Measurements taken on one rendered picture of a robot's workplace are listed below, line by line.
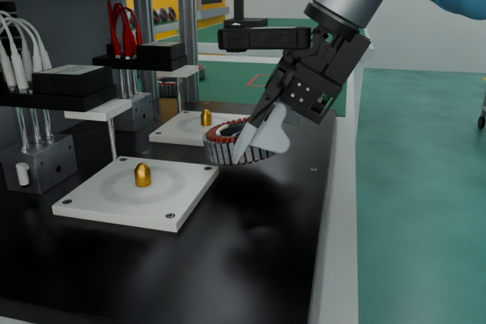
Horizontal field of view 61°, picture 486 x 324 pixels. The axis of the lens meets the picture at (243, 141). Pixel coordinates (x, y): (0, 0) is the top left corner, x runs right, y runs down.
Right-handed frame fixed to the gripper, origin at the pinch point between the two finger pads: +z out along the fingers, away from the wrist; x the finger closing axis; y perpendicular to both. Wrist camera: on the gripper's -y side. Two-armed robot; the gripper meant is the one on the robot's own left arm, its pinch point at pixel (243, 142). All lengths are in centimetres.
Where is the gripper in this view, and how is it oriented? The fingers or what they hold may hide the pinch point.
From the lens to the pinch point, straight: 56.8
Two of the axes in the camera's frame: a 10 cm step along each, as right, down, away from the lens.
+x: 2.4, -3.3, 9.1
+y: 8.6, 5.1, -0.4
